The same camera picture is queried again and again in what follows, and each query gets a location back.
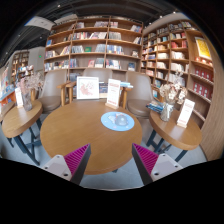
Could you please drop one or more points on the tall wooden bookshelf with books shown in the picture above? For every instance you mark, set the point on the tall wooden bookshelf with books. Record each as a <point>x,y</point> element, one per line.
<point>173,51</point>

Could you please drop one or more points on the stack of books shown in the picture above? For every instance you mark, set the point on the stack of books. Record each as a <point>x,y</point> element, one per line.
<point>155,107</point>

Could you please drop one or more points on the dark upright book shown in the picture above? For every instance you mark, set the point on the dark upright book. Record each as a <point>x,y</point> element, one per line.
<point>103,89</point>

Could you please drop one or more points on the brown padded wooden armchair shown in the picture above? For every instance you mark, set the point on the brown padded wooden armchair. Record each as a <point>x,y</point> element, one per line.
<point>140,96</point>
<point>98,72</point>
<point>51,95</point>

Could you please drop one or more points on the white sign on wooden base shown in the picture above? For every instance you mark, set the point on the white sign on wooden base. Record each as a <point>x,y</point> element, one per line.
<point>113,92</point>

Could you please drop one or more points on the white hanging ceiling panel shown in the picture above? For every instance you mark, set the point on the white hanging ceiling panel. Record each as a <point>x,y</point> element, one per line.
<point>40,22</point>

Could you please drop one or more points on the white framed floral picture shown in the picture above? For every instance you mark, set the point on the white framed floral picture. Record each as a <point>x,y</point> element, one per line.
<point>87,88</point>

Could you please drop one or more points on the small distant wooden bookshelf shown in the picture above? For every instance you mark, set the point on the small distant wooden bookshelf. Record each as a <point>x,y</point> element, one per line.
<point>20,63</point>

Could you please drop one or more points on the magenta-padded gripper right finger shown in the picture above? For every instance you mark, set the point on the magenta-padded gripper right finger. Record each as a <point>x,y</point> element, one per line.
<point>163,165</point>

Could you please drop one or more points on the round blue mouse pad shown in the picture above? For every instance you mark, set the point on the round blue mouse pad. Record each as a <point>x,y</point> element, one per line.
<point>107,122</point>

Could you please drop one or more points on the glass vase with pink flowers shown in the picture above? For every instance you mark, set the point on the glass vase with pink flowers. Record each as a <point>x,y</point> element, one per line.
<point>27,104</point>

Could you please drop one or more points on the glass vase with dried flowers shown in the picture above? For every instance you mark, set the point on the glass vase with dried flowers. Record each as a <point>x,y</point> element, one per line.
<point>166,113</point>

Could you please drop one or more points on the orange and blue display counter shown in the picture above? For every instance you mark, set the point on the orange and blue display counter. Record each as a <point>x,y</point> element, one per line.
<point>5,90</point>

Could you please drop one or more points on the round wooden side table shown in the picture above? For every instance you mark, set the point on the round wooden side table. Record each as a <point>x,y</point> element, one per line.
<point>6,111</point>
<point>21,121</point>
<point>173,135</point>

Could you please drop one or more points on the white sign with red header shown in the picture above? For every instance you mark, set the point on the white sign with red header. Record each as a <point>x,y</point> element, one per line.
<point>185,113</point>

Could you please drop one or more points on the grey computer mouse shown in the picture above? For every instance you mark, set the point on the grey computer mouse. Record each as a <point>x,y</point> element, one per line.
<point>121,120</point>

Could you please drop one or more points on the small white table sign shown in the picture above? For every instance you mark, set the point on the small white table sign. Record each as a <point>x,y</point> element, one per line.
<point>19,97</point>

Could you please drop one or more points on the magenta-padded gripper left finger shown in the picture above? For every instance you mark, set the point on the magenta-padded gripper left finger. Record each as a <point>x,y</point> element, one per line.
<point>60,165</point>

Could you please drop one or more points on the light blue flat book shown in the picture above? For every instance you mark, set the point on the light blue flat book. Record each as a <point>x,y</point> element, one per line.
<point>126,84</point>

